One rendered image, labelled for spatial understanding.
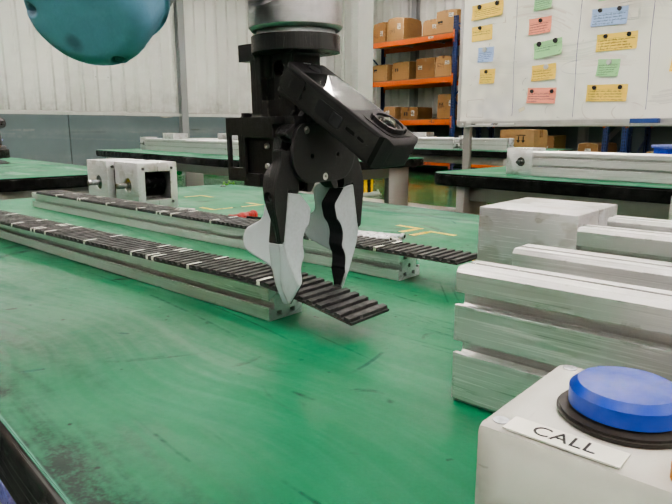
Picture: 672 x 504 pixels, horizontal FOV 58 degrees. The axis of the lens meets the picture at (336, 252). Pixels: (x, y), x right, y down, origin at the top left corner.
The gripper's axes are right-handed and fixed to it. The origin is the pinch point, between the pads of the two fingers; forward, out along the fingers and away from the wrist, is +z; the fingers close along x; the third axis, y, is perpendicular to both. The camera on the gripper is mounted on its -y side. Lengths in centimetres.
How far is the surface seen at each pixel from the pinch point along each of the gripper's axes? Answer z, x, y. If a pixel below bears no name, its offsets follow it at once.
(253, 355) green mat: 3.5, 8.7, -1.3
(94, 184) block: -1, -27, 93
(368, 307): 1.7, -1.4, -4.1
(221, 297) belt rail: 2.6, 2.6, 10.4
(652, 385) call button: -3.8, 12.9, -29.0
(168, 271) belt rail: 1.4, 2.6, 19.1
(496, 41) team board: -57, -304, 145
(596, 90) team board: -27, -298, 83
